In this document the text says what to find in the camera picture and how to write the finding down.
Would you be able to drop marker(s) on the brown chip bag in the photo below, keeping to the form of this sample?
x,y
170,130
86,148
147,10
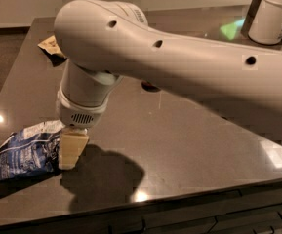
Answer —
x,y
51,46

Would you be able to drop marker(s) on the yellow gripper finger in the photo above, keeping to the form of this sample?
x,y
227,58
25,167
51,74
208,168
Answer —
x,y
72,143

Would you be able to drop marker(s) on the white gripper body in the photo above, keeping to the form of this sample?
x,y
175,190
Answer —
x,y
78,114

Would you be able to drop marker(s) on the red coke can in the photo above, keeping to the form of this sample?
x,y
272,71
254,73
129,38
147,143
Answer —
x,y
149,87

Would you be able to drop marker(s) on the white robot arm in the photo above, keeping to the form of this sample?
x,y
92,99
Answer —
x,y
106,41

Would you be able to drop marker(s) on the blue chip bag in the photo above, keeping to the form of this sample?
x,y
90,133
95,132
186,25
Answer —
x,y
33,151

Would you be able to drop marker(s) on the white cylindrical canister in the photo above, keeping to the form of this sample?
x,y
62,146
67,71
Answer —
x,y
266,27

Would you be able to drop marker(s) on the dark box behind canister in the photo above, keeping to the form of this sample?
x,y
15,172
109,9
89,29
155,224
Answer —
x,y
251,13

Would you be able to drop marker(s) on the dark drawer cabinet front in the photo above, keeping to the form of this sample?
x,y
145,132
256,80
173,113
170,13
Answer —
x,y
247,209

